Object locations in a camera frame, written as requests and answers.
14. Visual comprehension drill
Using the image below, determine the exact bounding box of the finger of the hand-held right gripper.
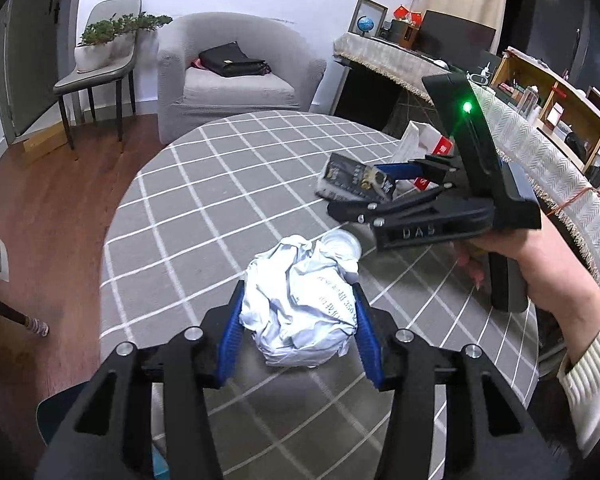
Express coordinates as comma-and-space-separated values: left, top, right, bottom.
375, 156, 461, 196
327, 185, 456, 226

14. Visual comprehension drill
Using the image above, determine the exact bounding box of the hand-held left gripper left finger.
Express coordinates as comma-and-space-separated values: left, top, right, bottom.
32, 280, 246, 480

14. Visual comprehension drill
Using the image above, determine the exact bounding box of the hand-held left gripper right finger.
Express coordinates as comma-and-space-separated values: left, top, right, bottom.
350, 284, 573, 480

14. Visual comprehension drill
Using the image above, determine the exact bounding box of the black printed carton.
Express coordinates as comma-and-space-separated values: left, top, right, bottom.
316, 152, 397, 203

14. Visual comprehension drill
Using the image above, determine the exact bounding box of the grey paper ball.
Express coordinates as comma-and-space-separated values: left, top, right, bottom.
244, 232, 362, 368

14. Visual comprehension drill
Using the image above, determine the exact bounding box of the person's right forearm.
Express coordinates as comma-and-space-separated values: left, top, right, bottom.
527, 230, 600, 458

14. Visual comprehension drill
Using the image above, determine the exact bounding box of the person's right hand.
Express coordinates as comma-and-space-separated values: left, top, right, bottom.
452, 228, 566, 307

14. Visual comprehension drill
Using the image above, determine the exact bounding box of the red and white box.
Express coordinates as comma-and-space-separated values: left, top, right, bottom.
394, 121, 456, 193

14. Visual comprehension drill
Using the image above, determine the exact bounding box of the wooden shelf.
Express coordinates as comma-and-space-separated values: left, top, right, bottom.
490, 47, 600, 206

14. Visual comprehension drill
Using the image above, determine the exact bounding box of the black monitor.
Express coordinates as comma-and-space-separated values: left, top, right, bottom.
417, 10, 497, 63

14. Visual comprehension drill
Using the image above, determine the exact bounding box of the dark brown box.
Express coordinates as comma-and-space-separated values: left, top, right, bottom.
391, 20, 420, 48

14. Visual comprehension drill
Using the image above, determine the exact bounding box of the grey checked tablecloth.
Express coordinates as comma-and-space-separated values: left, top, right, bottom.
100, 111, 538, 480

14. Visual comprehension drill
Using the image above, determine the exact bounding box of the grey armchair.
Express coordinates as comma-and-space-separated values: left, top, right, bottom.
157, 12, 327, 146

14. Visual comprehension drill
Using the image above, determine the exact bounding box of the black handbag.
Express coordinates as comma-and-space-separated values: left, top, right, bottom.
198, 41, 272, 78

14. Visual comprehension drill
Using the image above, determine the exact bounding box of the dark chair leg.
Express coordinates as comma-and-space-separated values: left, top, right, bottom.
0, 290, 50, 337

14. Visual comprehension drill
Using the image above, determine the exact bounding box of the flat cardboard box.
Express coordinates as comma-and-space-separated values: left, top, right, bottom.
22, 124, 72, 153

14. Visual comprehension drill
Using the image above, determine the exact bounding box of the small white potted plant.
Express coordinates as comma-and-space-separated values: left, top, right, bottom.
111, 16, 136, 56
132, 12, 173, 36

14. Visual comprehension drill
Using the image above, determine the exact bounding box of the grey dining chair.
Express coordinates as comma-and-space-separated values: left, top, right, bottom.
54, 0, 142, 150

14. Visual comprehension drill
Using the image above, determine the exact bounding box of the large white potted plant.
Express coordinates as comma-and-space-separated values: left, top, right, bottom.
75, 20, 116, 72

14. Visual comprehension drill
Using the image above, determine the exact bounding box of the grey door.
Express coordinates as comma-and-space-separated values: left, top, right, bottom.
0, 0, 88, 143

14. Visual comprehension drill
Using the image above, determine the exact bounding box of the orange cord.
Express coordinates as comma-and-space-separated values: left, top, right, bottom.
547, 187, 600, 218

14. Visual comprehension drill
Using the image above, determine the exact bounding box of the picture frame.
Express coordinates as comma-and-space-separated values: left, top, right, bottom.
349, 0, 388, 36

